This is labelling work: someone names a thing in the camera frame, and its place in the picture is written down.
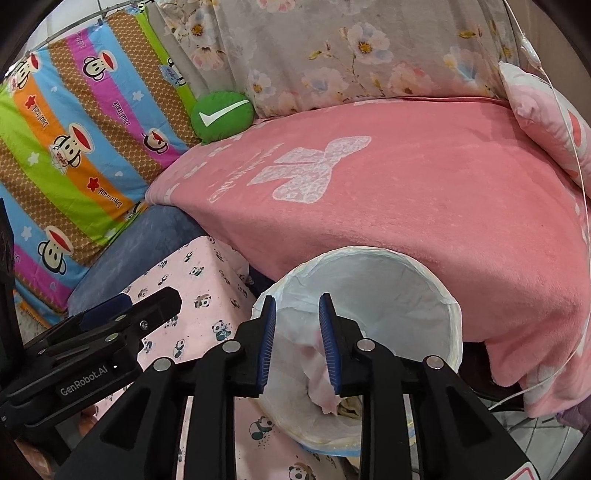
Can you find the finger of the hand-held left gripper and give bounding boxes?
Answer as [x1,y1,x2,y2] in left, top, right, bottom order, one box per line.
[23,286,183,365]
[69,295,134,330]

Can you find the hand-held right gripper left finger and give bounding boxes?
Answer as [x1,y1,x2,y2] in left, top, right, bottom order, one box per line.
[58,298,278,480]

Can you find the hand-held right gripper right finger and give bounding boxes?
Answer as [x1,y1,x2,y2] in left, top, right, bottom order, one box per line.
[318,293,539,480]

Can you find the pale pink cloth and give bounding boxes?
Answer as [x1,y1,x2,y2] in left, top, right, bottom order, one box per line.
[288,323,365,416]

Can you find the white lined waste bin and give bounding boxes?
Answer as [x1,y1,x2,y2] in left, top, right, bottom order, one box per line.
[249,246,462,457]

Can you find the pink panda printed sheet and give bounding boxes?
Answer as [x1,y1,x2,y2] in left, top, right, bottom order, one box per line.
[117,235,365,480]

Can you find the blue velvet cushion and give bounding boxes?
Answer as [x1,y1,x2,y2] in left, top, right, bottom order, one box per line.
[67,203,218,319]

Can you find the pink fleece blanket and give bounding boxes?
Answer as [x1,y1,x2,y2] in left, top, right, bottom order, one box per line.
[145,97,591,418]

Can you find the striped monkey printed blanket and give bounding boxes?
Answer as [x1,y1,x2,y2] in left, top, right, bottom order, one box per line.
[0,9,204,328]

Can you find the green pillow with white check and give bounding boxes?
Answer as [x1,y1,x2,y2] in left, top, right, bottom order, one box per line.
[190,91,256,143]

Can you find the grey metal rod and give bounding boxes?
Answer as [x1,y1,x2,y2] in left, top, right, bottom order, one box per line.
[28,0,153,51]

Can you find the grey floral blanket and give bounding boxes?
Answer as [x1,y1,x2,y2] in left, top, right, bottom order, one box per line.
[154,0,527,118]

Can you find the pink printed pillow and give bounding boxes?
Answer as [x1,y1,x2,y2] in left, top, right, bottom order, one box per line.
[499,61,591,190]

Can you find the thin white cable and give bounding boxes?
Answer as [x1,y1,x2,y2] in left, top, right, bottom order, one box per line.
[487,0,591,411]

